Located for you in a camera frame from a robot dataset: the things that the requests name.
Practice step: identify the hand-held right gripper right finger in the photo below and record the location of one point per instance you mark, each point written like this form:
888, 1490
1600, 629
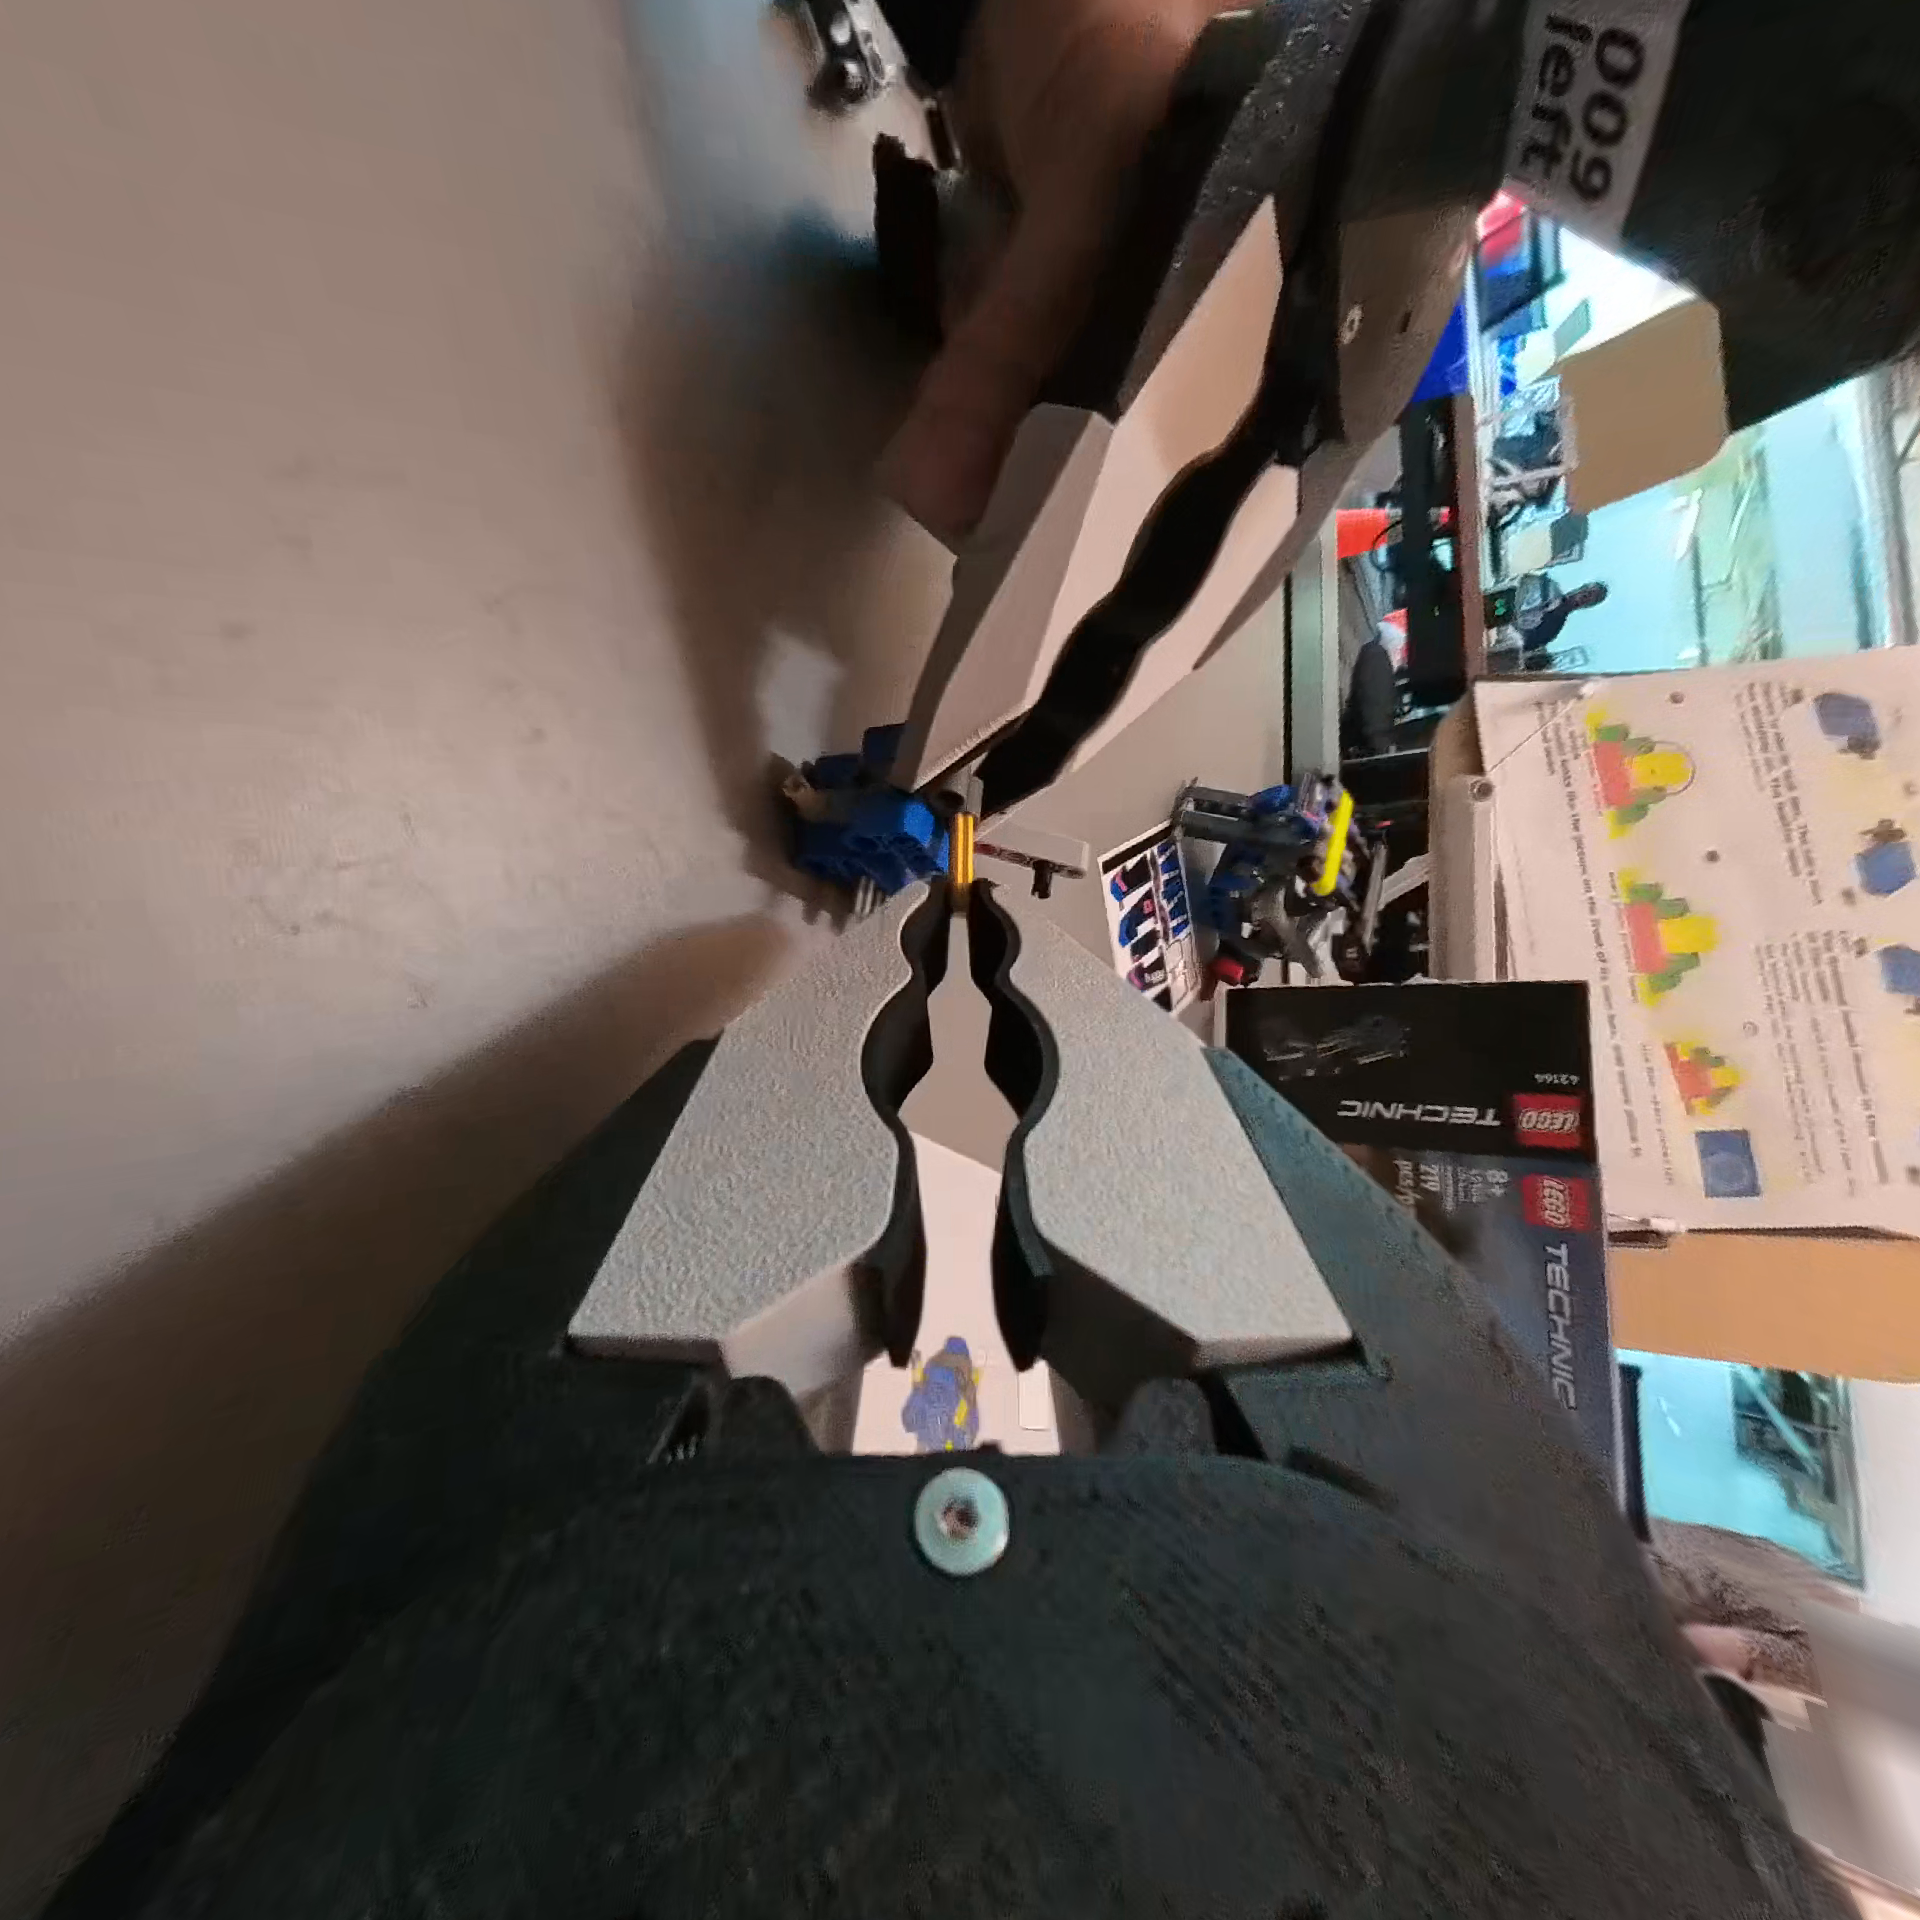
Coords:
1170, 1201

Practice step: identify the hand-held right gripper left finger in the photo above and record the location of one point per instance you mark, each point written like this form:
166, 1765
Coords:
749, 1185

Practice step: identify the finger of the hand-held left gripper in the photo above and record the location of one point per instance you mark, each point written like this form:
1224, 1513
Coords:
1036, 599
1275, 540

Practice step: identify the long yellow toy axle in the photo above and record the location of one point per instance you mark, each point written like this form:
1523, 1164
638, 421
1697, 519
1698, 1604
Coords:
963, 862

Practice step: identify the blue toy brick assembly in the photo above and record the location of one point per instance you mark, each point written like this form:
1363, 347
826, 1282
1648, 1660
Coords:
862, 841

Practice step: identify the toy set box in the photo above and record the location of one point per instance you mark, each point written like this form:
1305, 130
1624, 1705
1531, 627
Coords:
1441, 1081

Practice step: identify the person's left hand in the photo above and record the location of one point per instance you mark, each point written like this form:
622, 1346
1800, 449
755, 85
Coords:
1078, 226

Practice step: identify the orange object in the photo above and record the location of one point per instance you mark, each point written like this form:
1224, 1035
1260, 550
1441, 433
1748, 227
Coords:
1368, 534

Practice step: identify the grey metal panel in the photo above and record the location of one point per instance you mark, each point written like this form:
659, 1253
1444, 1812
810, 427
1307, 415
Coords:
1312, 676

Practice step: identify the open instruction booklet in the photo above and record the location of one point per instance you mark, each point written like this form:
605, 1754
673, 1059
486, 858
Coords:
960, 1276

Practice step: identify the sticker sheet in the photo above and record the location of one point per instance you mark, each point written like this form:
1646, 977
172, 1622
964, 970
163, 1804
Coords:
1147, 916

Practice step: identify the partly built toy car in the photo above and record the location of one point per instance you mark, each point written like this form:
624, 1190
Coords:
1275, 869

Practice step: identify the large cardboard box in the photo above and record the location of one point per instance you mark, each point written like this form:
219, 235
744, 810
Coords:
1770, 1306

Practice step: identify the brown wooden post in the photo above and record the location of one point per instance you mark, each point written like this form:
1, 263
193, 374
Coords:
1467, 540

